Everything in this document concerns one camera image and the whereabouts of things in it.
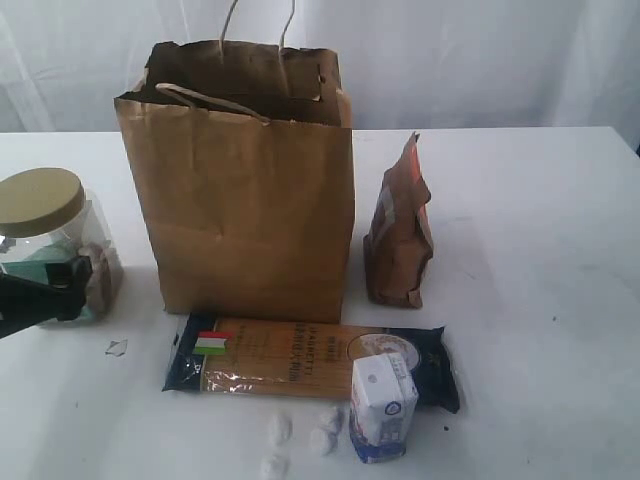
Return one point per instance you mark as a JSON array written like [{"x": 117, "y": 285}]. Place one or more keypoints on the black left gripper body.
[{"x": 26, "y": 303}]

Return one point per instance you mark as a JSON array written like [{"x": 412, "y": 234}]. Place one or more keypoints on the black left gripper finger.
[{"x": 67, "y": 282}]

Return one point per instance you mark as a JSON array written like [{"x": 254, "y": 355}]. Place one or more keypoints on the clear nut jar gold lid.
[{"x": 47, "y": 216}]

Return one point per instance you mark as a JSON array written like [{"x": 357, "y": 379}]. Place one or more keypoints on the brown paper bag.
[{"x": 241, "y": 156}]

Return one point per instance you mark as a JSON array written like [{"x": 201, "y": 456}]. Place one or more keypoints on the clear plastic scrap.
[{"x": 117, "y": 348}]

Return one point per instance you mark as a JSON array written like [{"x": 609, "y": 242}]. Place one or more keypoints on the spaghetti packet dark blue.
[{"x": 218, "y": 354}]

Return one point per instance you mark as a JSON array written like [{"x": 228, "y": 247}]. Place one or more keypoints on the white crumpled wad upper left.
[{"x": 279, "y": 429}]

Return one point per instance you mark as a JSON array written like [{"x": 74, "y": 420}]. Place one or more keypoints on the white crumpled wad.
[
  {"x": 332, "y": 419},
  {"x": 279, "y": 429},
  {"x": 321, "y": 442},
  {"x": 274, "y": 467}
]

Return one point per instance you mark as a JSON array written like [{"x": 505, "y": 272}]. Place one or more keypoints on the white crumpled wad bottom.
[{"x": 274, "y": 467}]

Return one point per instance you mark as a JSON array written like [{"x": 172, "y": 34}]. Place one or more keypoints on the white crumpled wad upper right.
[{"x": 332, "y": 419}]

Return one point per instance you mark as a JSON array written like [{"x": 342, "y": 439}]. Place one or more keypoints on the white crumpled wad lower right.
[{"x": 321, "y": 442}]

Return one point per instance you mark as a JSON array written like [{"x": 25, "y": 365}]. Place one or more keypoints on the brown stand-up pouch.
[{"x": 399, "y": 243}]

